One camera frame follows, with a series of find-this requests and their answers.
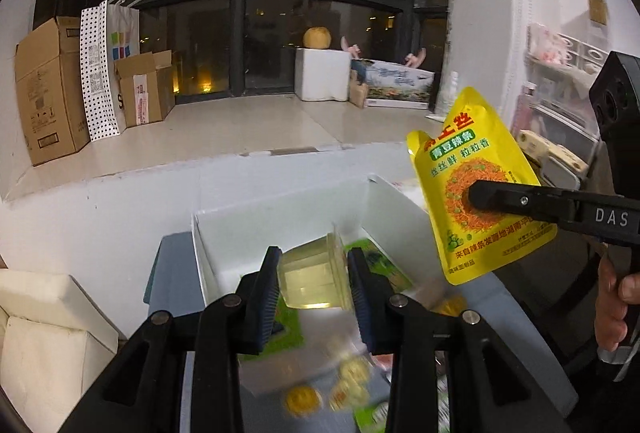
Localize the white paper shopping bag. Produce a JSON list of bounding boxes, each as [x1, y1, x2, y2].
[[106, 0, 151, 134]]

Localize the green seaweed snack packet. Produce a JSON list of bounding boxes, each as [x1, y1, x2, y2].
[[345, 238, 416, 294]]

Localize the white storage rack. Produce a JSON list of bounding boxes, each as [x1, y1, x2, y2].
[[524, 23, 611, 179]]

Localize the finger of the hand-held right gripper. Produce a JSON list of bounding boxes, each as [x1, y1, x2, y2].
[[467, 180, 582, 234]]

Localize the white cardboard box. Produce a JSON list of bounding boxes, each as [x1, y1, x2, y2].
[[191, 173, 443, 314]]

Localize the large brown cardboard box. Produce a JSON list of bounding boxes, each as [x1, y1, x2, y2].
[[14, 16, 92, 166]]

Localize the white foam box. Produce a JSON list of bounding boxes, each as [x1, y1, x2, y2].
[[294, 48, 352, 102]]

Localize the brown wall note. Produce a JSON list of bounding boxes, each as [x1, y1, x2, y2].
[[585, 0, 609, 25]]

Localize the small brown paper box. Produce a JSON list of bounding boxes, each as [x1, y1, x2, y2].
[[348, 78, 371, 108]]

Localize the clear jelly cup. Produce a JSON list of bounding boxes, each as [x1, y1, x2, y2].
[[276, 233, 353, 312]]

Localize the landscape printed carton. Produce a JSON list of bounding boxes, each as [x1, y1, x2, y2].
[[350, 59, 435, 109]]

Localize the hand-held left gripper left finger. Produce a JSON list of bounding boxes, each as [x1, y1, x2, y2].
[[60, 245, 283, 433]]

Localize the white grey-rimmed container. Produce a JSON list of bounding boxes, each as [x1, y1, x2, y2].
[[540, 158, 582, 190]]

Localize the person's right hand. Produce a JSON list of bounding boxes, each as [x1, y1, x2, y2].
[[594, 258, 640, 355]]

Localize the green barcode snack packet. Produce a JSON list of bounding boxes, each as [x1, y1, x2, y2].
[[239, 313, 306, 364]]

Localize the yellow snack pouch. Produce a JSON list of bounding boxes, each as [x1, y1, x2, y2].
[[406, 86, 559, 286]]

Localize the small open cardboard box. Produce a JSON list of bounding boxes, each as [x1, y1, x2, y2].
[[114, 50, 177, 128]]

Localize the yellow pomelo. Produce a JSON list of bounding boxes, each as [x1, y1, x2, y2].
[[302, 26, 332, 50]]

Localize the cream cushion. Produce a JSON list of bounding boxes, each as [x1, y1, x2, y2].
[[0, 269, 120, 349], [0, 315, 120, 429]]

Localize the round yellow snack packet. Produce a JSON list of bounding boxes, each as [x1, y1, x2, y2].
[[340, 358, 371, 386], [435, 293, 468, 317], [329, 380, 368, 412], [284, 385, 323, 416]]

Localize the yellow wrapped pack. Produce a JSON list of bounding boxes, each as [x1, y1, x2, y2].
[[517, 129, 561, 164], [547, 146, 590, 175]]

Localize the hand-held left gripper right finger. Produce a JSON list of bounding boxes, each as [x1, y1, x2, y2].
[[346, 247, 571, 433]]

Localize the polka dot paper bag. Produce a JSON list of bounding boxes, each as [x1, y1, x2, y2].
[[80, 0, 121, 142]]

